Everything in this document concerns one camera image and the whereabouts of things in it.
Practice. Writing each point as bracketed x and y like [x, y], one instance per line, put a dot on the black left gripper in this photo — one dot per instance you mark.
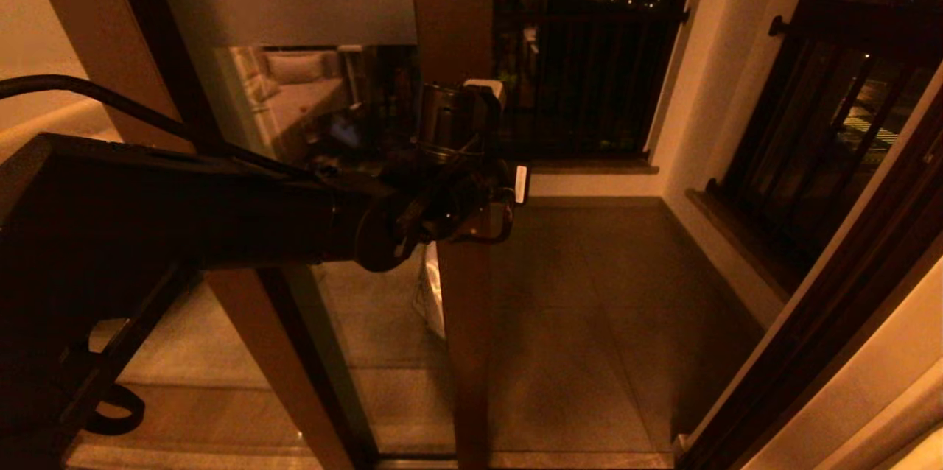
[508, 186]

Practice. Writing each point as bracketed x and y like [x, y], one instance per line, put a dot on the brown framed sliding glass door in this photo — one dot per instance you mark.
[453, 13]

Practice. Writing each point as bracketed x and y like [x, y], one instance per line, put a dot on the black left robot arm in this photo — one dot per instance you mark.
[184, 212]

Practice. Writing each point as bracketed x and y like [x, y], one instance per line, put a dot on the dark wooden door jamb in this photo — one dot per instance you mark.
[825, 352]

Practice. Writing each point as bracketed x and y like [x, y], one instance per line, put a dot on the brown framed fixed glass panel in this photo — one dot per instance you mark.
[88, 13]

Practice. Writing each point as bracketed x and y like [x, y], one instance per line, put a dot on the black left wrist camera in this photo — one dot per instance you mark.
[486, 90]

